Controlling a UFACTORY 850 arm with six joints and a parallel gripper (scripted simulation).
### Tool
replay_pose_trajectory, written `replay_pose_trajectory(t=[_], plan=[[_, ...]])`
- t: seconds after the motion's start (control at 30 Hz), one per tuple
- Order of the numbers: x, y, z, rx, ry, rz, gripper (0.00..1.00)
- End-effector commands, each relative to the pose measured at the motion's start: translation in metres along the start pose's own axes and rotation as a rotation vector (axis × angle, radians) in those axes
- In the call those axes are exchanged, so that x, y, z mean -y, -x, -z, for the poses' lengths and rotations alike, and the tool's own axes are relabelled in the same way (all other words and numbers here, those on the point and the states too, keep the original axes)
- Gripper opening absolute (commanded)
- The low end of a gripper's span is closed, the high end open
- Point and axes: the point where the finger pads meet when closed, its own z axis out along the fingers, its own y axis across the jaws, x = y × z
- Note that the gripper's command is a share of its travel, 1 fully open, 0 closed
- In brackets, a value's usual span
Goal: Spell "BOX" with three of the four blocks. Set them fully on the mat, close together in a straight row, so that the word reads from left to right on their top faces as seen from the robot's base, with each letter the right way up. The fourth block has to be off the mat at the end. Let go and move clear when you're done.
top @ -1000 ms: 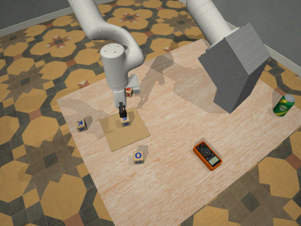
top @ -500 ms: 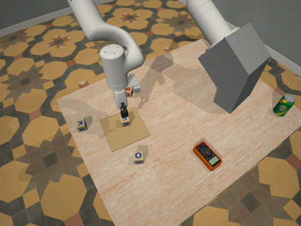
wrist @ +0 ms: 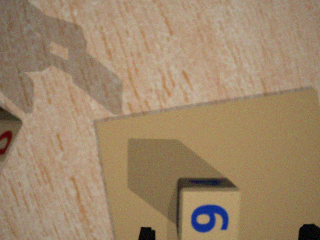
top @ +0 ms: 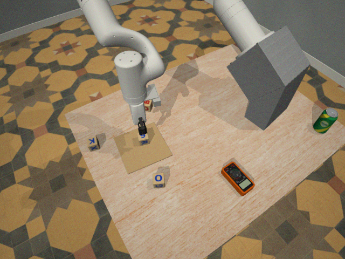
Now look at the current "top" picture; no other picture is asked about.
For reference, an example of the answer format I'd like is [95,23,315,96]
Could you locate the orange digital multimeter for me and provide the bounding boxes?
[221,162,255,196]

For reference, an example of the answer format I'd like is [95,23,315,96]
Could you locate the tan mat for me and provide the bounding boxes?
[114,122,172,174]

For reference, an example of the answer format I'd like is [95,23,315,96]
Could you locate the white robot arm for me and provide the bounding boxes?
[77,0,274,107]

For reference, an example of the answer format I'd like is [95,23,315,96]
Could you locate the green drink can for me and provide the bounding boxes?
[313,108,339,134]

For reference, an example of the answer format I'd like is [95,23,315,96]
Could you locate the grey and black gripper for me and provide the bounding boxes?
[128,101,147,135]

